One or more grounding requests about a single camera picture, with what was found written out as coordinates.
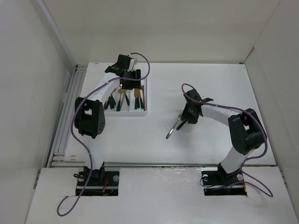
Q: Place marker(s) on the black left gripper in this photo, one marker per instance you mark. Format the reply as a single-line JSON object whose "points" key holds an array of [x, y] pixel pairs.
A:
{"points": [[135, 84]]}

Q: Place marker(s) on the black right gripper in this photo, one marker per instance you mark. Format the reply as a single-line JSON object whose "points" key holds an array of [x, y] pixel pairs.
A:
{"points": [[191, 120]]}

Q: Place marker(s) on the gold knife green handle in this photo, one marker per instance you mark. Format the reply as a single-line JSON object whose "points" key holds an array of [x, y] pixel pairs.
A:
{"points": [[138, 98], [141, 101]]}

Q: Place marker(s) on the copper knife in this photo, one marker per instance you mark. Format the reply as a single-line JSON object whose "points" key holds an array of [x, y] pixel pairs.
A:
{"points": [[143, 97]]}

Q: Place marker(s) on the silver fork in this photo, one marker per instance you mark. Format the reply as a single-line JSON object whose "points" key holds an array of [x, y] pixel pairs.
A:
{"points": [[172, 129]]}

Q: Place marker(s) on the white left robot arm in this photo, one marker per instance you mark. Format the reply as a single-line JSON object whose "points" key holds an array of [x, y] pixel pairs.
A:
{"points": [[89, 115]]}

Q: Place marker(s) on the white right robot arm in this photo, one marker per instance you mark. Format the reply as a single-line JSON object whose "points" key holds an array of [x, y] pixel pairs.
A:
{"points": [[246, 133]]}

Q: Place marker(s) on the white cutlery tray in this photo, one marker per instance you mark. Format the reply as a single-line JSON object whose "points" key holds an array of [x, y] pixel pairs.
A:
{"points": [[128, 111]]}

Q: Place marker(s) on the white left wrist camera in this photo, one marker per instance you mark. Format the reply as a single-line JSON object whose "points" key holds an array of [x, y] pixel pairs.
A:
{"points": [[133, 63]]}

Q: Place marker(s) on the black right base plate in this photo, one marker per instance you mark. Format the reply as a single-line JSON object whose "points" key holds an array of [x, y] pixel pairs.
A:
{"points": [[224, 186]]}

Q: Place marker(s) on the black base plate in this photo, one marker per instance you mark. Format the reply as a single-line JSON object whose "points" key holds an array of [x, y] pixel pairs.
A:
{"points": [[107, 185], [224, 186]]}

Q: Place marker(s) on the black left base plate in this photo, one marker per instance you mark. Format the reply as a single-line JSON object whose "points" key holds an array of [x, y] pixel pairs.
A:
{"points": [[107, 185]]}

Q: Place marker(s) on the aluminium rail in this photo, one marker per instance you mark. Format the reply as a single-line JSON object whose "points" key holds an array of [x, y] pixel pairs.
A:
{"points": [[61, 137]]}

